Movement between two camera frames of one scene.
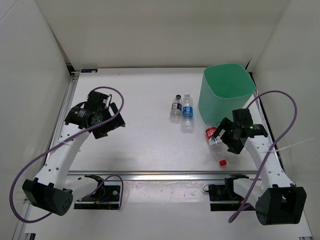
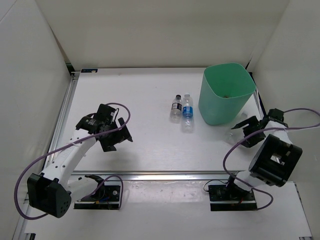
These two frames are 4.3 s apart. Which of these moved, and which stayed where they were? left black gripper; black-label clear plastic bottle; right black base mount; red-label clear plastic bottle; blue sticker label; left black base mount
Moved: red-label clear plastic bottle; left black gripper
Stayed: black-label clear plastic bottle; right black base mount; blue sticker label; left black base mount
